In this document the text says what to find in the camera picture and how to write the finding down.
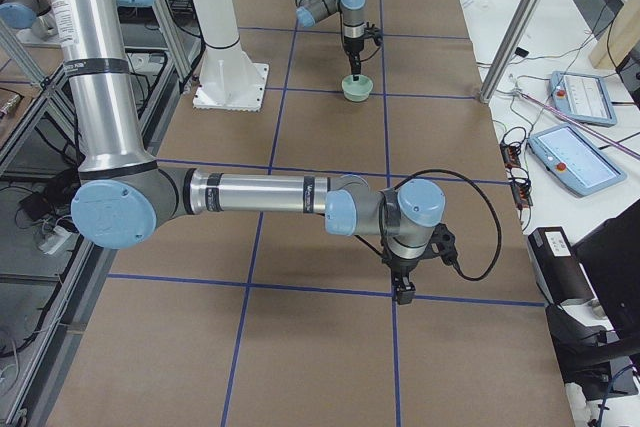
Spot aluminium frame post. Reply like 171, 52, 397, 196
478, 0, 540, 104

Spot black box with label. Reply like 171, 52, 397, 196
527, 227, 594, 307

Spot near teach pendant tablet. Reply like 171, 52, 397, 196
528, 123, 626, 197

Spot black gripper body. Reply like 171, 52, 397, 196
382, 244, 426, 279
343, 37, 363, 60

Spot green ceramic bowl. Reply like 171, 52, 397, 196
341, 75, 373, 102

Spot far teach pendant tablet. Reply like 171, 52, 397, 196
549, 71, 617, 127

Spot teach pendant tablet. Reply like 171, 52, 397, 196
528, 123, 626, 197
549, 71, 617, 127

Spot black monitor stand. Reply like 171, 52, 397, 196
546, 203, 639, 401

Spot small black square sensor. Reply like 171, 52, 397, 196
515, 47, 529, 58

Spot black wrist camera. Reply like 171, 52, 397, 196
363, 22, 383, 47
424, 223, 458, 266

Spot white pedestal column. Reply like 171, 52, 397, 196
193, 0, 269, 112

